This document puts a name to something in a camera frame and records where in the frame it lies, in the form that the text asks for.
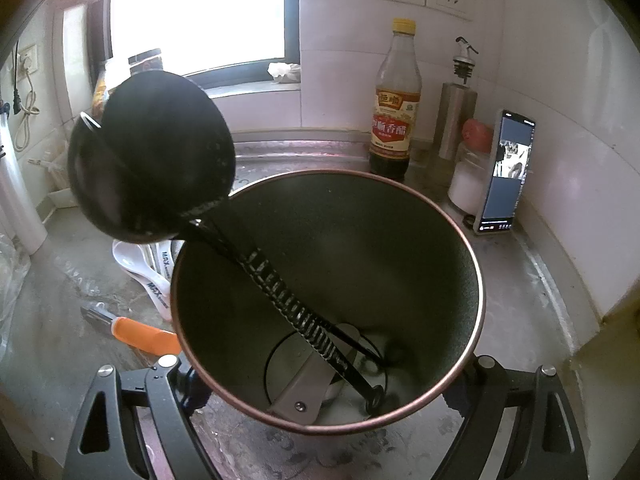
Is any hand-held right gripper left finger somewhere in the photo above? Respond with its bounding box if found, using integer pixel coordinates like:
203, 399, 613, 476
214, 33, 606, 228
62, 355, 221, 480

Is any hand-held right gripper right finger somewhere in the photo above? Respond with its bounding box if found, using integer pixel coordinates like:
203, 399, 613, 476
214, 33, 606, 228
435, 355, 591, 480

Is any orange-handled knife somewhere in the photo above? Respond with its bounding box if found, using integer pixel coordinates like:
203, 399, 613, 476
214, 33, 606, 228
80, 301, 182, 356

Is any white plastic spoon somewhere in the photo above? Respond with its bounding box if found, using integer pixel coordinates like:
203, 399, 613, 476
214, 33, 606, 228
111, 239, 153, 273
154, 240, 185, 281
127, 270, 175, 322

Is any grey metal tool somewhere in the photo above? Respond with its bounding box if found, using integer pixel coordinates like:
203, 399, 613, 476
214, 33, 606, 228
267, 324, 373, 426

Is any red metal utensil holder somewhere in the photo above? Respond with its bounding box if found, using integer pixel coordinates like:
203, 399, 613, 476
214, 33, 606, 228
170, 170, 487, 436

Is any smartphone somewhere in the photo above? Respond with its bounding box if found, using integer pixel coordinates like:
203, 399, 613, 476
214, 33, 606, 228
472, 108, 537, 237

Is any clear plastic bag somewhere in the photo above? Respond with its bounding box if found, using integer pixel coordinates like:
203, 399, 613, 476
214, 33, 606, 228
0, 235, 31, 326

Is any salt jar red lid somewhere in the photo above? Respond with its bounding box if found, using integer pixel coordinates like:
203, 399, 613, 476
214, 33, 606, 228
447, 118, 495, 211

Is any white plastic container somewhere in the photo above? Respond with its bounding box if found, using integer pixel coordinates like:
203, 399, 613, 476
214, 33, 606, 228
32, 185, 81, 226

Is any white pipe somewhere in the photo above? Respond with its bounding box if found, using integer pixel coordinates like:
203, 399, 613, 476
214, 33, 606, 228
0, 150, 48, 256

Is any vinegar bottle yellow cap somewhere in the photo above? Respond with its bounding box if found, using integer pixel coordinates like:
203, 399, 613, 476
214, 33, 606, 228
369, 18, 423, 183

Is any steel oil dispenser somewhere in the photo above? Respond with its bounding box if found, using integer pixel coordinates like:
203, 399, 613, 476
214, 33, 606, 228
431, 36, 480, 186

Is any yellowish plastic packet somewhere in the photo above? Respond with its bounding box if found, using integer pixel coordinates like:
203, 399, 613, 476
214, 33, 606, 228
91, 59, 118, 121

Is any crumpled white tissue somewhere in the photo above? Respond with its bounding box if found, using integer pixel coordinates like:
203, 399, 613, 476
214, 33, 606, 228
267, 61, 303, 83

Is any dark jar black lid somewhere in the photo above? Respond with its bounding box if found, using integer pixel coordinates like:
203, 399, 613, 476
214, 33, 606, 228
128, 49, 165, 73

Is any window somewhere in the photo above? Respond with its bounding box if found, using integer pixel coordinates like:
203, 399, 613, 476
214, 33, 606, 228
87, 0, 303, 96

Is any white cable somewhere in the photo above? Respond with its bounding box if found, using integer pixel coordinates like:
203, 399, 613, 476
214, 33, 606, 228
12, 72, 41, 153

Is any small wall socket with plug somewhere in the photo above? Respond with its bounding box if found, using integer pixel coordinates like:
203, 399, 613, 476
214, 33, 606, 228
15, 45, 38, 73

